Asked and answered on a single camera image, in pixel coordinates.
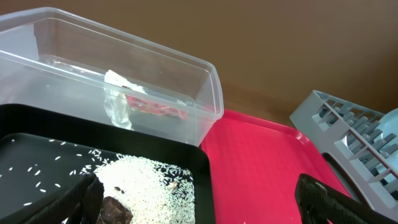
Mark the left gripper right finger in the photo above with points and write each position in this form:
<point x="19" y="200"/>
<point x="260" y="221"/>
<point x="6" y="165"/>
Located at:
<point x="318" y="203"/>

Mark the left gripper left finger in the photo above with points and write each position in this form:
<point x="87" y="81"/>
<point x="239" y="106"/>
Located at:
<point x="79" y="204"/>

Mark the brown food chunk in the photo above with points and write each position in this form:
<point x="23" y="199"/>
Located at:
<point x="113" y="212"/>

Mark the rice pile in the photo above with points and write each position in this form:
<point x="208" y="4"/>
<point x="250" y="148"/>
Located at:
<point x="151" y="191"/>

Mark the light blue plate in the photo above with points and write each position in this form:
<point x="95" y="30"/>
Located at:
<point x="388" y="126"/>

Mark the white tissue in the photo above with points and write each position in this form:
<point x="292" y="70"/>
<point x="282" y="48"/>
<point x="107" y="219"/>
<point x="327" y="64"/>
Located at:
<point x="115" y="103"/>

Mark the red snack wrapper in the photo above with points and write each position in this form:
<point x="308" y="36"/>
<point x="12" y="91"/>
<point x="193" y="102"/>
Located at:
<point x="153" y="108"/>

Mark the grey dishwasher rack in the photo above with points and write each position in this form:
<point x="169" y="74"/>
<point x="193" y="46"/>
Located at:
<point x="353" y="136"/>

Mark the black plastic tray bin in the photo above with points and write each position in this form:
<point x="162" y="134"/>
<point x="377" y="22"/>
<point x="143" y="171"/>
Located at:
<point x="25" y="120"/>

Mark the red serving tray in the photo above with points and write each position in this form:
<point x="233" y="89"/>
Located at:
<point x="255" y="165"/>

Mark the clear plastic bin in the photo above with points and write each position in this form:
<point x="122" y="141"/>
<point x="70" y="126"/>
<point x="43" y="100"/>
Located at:
<point x="55" y="60"/>

